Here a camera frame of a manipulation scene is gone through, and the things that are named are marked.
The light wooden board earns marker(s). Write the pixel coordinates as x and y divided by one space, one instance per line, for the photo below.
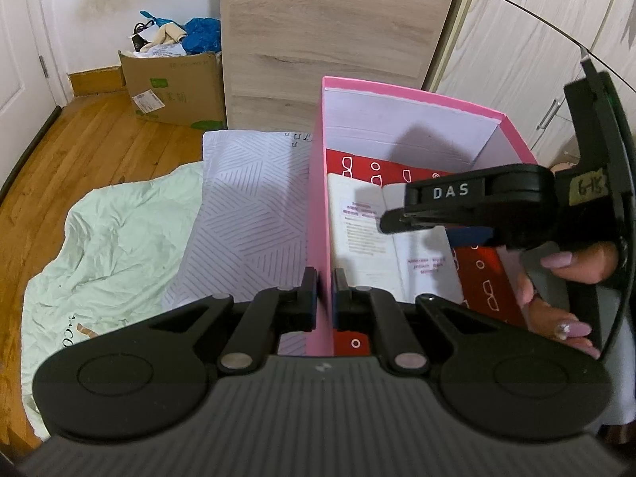
323 35

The red cloth with glasses print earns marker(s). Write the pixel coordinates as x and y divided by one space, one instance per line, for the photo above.
387 166

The person's right hand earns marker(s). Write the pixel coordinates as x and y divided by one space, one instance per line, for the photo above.
586 263

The black door draft strip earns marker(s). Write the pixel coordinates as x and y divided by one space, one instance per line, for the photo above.
30 154

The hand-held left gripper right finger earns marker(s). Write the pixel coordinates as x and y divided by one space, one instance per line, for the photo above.
340 308

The brown cardboard box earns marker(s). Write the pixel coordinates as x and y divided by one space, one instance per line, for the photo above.
184 89

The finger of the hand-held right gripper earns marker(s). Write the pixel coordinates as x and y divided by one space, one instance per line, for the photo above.
449 194

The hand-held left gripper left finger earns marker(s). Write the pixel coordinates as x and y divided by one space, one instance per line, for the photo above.
310 303

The white line-patterned pillow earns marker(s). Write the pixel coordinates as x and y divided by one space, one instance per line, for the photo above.
248 208

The white paper leaflet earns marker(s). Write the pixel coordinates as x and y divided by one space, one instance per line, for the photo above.
357 238

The pale green blanket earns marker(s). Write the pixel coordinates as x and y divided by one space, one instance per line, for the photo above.
109 248

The dark blue case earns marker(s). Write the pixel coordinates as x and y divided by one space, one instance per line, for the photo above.
472 237

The pink storage box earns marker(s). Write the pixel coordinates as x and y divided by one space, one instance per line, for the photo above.
318 198

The beige cloth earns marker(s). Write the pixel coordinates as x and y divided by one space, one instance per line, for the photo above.
168 35

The white door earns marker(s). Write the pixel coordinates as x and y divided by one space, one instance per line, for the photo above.
20 49

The blue plastic bag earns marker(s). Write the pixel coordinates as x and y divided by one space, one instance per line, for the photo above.
201 35

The white wood-grain wardrobe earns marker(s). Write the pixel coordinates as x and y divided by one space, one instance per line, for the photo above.
521 35

